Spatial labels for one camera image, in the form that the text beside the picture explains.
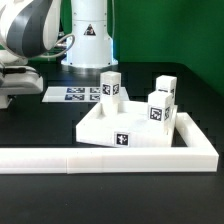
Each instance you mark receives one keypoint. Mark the white sheet with AprilTags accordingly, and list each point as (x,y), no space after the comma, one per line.
(71,94)

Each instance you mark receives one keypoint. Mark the white L-shaped obstacle fence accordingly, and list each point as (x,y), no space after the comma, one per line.
(198,155)

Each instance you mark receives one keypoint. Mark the white square tabletop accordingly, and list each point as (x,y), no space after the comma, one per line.
(129,128)

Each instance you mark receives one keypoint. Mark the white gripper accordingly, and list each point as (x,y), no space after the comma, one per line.
(18,80)

